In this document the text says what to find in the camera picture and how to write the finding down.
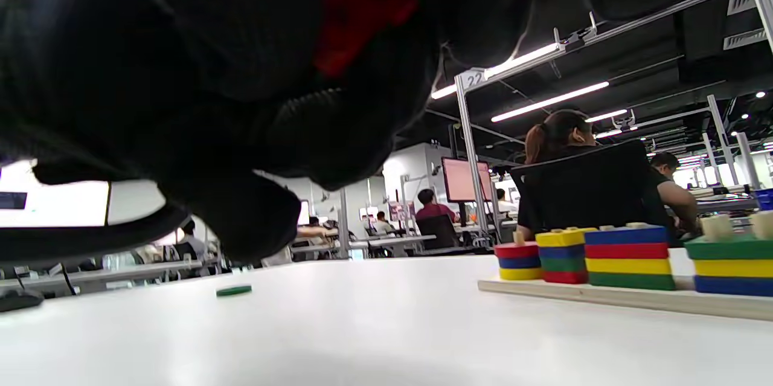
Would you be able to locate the person's right hand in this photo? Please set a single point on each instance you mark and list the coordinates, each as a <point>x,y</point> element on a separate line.
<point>181,72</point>

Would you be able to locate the green rectangle block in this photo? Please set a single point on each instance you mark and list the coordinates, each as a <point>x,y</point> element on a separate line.
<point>563,264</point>

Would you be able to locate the blue plastic crate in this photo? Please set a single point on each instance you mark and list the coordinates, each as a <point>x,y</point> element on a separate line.
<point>766,199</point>

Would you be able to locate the yellow triangle block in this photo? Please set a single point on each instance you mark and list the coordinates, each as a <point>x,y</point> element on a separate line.
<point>628,266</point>

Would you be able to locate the wooden post board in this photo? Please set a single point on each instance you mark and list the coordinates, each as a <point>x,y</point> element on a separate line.
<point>604,296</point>

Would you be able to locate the yellow rectangle block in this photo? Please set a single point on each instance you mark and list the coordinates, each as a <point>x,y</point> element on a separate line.
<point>561,238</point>

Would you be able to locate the red rectangle block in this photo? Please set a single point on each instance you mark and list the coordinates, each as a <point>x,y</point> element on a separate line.
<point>565,277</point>

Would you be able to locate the pink lit monitor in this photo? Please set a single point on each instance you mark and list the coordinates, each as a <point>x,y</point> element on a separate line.
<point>462,180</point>

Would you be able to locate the red square block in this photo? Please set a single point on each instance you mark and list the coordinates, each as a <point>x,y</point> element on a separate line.
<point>356,11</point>

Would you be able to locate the blue triangle block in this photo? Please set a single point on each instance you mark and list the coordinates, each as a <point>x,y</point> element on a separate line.
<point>625,235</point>

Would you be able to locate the green triangle block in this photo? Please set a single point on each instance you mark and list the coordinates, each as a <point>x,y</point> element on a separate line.
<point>631,281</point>

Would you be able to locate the white office desk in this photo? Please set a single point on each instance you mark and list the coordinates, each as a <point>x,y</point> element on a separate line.
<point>386,241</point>

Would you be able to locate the green square block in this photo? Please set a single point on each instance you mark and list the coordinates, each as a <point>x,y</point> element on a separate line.
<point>731,248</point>

